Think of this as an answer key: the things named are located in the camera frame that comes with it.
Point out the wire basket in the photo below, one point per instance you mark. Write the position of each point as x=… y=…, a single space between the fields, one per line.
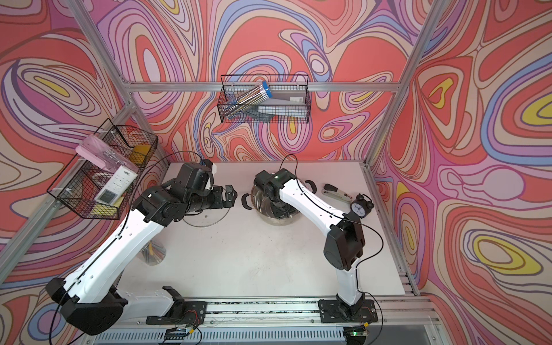
x=77 y=185
x=293 y=87

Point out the glass cup with pens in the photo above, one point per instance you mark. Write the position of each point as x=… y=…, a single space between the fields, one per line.
x=153 y=253

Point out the black alarm clock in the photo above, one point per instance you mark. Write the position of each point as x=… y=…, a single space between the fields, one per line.
x=362 y=205

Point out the white remote device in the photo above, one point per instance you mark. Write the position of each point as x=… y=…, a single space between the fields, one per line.
x=116 y=186

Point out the black white stapler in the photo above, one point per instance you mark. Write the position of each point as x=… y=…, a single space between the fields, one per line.
x=336 y=193

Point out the pen pack blue cap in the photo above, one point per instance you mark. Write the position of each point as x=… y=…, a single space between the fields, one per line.
x=238 y=103

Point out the grey white box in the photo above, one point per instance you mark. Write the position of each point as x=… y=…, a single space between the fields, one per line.
x=280 y=107

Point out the back wire basket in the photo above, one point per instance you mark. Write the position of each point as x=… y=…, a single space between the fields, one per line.
x=293 y=87

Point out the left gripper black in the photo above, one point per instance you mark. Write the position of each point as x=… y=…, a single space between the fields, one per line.
x=230 y=198

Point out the left wire basket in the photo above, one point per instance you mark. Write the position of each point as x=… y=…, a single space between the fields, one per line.
x=77 y=185

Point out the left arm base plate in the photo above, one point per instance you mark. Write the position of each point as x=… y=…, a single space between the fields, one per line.
x=181 y=312

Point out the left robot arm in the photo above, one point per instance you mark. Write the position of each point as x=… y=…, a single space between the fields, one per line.
x=87 y=298

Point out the yellow sponge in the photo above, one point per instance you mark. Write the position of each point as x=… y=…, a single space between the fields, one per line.
x=104 y=211

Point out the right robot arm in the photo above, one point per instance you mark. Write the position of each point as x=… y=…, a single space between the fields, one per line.
x=281 y=196

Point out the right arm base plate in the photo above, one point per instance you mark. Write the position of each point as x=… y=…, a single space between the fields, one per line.
x=337 y=311

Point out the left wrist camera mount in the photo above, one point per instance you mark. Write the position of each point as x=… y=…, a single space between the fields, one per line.
x=211 y=171

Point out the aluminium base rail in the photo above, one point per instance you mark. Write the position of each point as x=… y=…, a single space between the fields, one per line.
x=401 y=320

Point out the stainless steel pot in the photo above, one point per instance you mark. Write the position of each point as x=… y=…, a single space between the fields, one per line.
x=274 y=215

